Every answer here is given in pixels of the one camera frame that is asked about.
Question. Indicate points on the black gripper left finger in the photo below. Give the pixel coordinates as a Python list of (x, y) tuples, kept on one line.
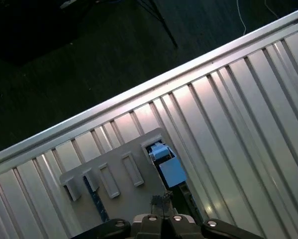
[(146, 229)]

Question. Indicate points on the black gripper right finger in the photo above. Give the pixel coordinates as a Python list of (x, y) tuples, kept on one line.
[(183, 229)]

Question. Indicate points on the hard disk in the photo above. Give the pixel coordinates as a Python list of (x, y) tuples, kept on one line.
[(172, 171)]

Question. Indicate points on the grey parts rack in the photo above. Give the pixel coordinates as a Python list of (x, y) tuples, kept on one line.
[(133, 196)]

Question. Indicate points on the RAM stick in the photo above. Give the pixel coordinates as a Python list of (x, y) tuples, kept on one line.
[(96, 201)]

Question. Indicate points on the black stand leg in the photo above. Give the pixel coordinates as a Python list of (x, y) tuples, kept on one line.
[(163, 22)]

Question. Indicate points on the white power strip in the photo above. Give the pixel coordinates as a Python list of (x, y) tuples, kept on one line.
[(68, 3)]

